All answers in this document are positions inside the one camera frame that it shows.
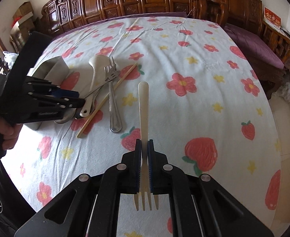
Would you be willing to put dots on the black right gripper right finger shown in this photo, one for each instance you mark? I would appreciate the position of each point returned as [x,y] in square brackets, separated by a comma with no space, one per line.
[160,179]

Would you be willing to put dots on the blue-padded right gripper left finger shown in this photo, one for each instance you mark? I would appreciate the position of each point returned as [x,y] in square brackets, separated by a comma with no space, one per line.
[131,174]

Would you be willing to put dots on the stainless steel spoon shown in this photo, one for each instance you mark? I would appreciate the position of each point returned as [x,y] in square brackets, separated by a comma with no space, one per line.
[72,112]

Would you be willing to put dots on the cream plastic fork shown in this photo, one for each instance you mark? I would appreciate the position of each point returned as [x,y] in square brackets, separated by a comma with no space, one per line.
[142,150]

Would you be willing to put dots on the large cream plastic ladle spoon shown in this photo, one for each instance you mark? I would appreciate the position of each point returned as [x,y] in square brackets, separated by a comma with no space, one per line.
[98,63]

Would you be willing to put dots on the person's left hand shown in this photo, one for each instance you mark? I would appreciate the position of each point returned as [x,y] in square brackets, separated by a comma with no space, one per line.
[11,133]

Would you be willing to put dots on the plastic bag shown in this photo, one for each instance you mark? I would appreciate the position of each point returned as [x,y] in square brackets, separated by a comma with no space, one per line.
[9,58]

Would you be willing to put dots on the metal rectangular utensil box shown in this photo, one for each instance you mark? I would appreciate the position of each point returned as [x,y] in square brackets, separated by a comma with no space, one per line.
[54,70]

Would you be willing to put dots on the stainless steel fork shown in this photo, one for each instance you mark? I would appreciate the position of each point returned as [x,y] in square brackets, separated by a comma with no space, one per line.
[115,120]

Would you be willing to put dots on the cardboard boxes stack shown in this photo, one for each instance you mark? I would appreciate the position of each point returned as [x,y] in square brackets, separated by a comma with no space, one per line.
[21,26]

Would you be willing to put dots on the floral strawberry tablecloth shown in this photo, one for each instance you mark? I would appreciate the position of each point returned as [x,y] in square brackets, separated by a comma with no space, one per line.
[214,125]

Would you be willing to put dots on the carved wooden bench back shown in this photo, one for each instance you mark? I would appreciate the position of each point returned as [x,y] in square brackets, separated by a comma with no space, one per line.
[145,0]

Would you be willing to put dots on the purple under tablecloth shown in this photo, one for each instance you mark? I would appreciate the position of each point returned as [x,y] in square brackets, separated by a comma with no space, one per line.
[170,40]

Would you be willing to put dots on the wooden armchair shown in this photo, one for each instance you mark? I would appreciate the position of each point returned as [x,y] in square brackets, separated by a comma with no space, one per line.
[214,11]

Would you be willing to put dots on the wooden side cabinet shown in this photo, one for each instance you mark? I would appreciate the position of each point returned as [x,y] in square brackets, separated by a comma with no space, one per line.
[278,43]

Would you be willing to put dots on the red greeting card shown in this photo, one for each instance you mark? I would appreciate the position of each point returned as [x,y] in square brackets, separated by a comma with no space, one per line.
[272,19]

